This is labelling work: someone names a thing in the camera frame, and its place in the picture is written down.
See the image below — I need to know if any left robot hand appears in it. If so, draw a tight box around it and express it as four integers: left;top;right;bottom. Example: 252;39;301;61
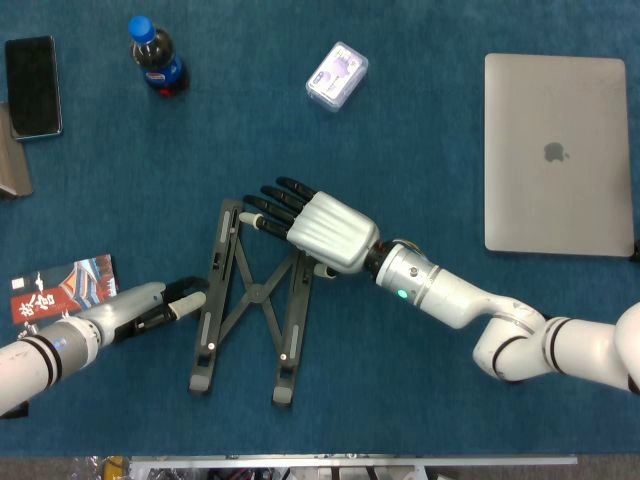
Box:
92;276;210;346

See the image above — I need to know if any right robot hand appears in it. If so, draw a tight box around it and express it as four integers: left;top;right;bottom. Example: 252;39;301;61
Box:
239;175;382;279

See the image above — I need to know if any black folding laptop stand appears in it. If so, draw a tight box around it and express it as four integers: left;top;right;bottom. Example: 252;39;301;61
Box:
187;197;321;410

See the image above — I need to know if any silver closed laptop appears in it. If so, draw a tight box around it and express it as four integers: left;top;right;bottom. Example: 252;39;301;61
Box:
483;52;635;259

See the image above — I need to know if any red blue printed book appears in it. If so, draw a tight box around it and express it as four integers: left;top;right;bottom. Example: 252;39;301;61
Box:
9;253;121;334

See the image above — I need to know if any white card box clear case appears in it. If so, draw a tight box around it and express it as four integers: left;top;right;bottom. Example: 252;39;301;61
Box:
304;41;370;114

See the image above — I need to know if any crinkled clear plastic wrap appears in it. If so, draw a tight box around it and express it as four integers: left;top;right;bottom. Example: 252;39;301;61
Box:
69;455;106;480

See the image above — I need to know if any brown leather case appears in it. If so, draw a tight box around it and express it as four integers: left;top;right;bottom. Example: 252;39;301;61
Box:
0;102;35;200

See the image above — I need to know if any cola bottle with blue cap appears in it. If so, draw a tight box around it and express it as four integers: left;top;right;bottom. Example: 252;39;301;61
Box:
127;14;190;100

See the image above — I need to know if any black smartphone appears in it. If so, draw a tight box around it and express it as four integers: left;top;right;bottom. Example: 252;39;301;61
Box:
4;34;65;141

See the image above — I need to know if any bundle of coloured cables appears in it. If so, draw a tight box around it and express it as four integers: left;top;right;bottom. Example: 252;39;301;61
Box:
207;467;284;480

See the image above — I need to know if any aluminium frame rail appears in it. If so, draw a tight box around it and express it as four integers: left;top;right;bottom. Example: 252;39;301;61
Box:
129;453;579;470

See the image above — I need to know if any white frame bracket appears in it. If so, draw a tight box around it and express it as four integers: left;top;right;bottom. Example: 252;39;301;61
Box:
287;464;431;480

